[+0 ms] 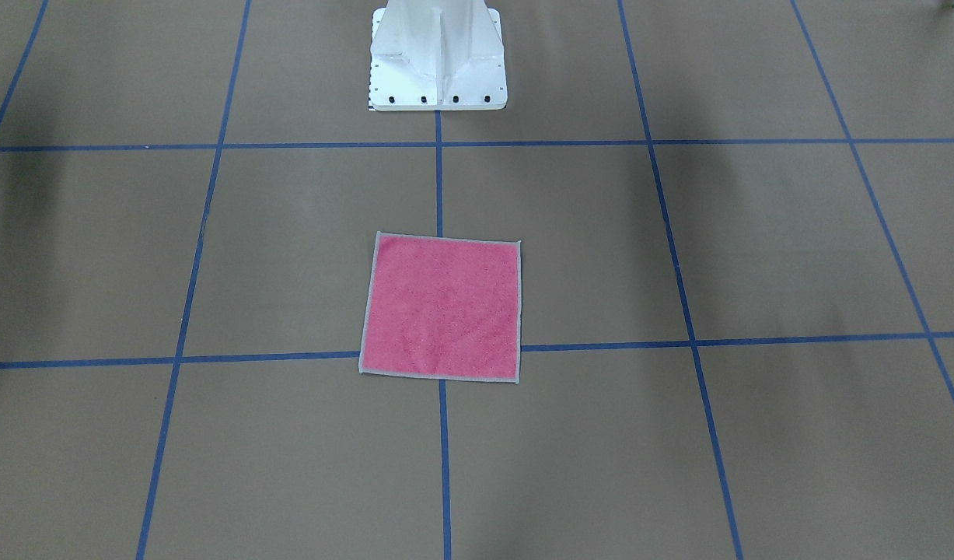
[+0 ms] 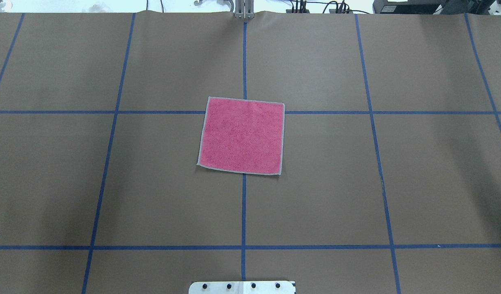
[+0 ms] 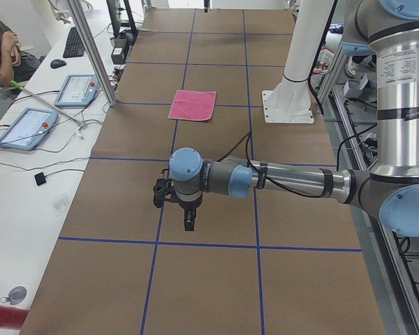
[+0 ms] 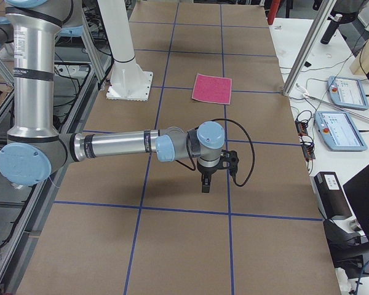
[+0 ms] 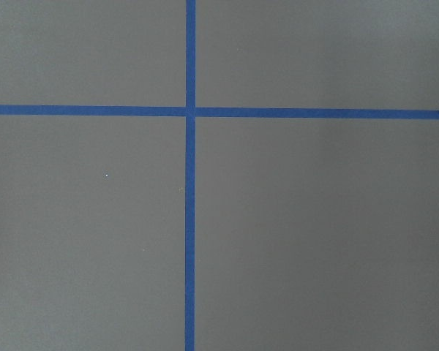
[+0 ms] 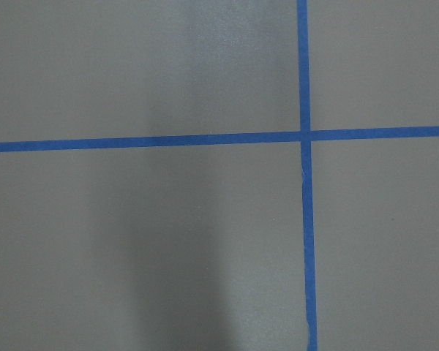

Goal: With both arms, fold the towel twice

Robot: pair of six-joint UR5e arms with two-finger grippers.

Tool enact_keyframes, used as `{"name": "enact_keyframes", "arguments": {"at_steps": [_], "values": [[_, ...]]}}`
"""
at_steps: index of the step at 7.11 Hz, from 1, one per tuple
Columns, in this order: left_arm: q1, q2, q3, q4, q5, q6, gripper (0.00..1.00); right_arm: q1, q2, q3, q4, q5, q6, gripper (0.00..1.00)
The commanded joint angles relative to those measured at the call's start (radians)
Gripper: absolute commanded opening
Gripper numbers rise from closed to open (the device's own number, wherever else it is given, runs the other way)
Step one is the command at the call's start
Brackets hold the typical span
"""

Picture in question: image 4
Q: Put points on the lower teach pendant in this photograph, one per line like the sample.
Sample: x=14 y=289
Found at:
x=338 y=131

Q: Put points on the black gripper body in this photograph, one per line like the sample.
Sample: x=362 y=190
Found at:
x=206 y=171

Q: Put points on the black cylinder tool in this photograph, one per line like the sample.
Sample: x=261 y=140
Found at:
x=332 y=27

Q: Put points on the upper teach pendant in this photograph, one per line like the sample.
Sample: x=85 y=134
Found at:
x=347 y=93

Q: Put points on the aluminium frame post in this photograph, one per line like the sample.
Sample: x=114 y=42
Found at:
x=307 y=45

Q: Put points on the metal rod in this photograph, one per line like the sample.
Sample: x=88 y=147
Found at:
x=306 y=96

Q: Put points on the wooden plank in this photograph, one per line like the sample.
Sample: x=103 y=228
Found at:
x=367 y=46

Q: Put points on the black monitor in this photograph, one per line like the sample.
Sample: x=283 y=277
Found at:
x=357 y=193

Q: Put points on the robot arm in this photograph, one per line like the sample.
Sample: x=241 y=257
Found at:
x=35 y=149

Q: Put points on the white pedestal column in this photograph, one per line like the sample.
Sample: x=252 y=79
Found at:
x=128 y=81

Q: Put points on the pink and grey towel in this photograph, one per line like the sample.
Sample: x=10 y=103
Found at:
x=211 y=89

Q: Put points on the black box with label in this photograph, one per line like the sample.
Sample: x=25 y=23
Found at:
x=332 y=201

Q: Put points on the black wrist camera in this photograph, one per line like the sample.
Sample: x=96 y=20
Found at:
x=229 y=161

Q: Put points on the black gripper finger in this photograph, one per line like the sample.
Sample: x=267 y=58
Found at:
x=205 y=185

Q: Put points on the small electronics board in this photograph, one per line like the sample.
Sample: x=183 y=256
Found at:
x=306 y=141

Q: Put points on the teach pendant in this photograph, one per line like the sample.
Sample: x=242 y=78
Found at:
x=347 y=93
x=338 y=131

